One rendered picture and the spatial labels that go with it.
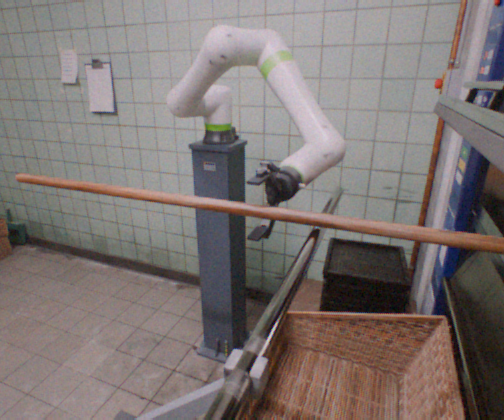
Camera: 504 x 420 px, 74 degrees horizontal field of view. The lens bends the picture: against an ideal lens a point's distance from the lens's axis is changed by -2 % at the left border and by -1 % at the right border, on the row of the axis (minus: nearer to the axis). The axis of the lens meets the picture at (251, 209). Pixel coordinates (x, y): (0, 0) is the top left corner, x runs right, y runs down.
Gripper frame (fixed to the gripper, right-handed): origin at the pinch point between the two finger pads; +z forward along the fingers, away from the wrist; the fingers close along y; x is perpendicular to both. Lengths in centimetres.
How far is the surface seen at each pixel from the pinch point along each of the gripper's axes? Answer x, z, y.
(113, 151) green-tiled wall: 157, -119, 21
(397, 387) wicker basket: -40, -20, 60
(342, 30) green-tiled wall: 2, -120, -51
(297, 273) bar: -15.4, 19.6, 1.8
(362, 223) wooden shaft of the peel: -23.9, 1.3, -1.3
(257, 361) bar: -16.0, 39.4, 2.0
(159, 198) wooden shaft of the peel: 25.0, 1.7, -0.2
